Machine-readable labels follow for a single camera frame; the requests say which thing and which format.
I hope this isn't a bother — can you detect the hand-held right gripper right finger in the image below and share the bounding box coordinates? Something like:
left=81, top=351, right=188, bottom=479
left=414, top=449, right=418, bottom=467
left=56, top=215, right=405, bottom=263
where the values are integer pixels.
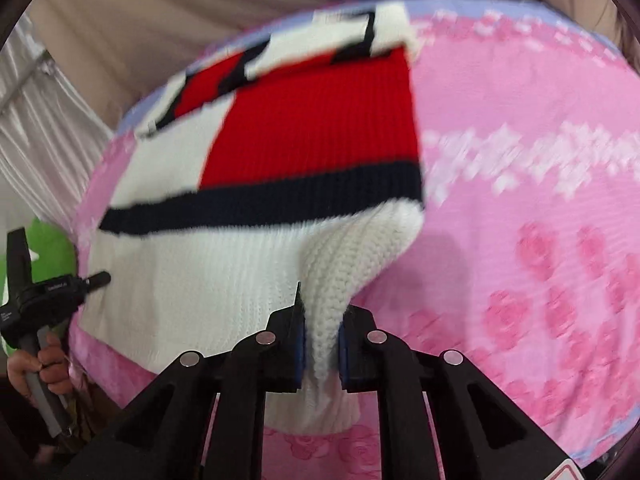
left=338, top=305, right=586, bottom=480

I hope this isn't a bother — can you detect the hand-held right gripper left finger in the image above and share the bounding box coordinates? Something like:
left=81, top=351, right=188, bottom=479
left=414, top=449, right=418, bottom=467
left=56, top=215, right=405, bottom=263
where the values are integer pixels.
left=64, top=282, right=306, bottom=480

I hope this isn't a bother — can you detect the white red navy knit sweater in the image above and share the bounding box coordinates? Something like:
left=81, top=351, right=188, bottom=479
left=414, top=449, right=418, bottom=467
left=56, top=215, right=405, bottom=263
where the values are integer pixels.
left=81, top=1, right=426, bottom=434

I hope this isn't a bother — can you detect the person's left hand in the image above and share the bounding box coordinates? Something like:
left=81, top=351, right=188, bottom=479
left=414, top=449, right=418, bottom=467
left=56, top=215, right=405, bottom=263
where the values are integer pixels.
left=7, top=334, right=75, bottom=399

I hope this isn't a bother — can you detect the white pleated curtain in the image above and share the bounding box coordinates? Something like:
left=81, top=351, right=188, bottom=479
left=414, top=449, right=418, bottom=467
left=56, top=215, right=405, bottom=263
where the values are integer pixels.
left=0, top=13, right=115, bottom=231

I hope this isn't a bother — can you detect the pink floral blanket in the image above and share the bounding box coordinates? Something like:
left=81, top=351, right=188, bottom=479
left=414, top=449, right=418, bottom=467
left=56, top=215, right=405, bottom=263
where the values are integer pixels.
left=68, top=0, right=640, bottom=480

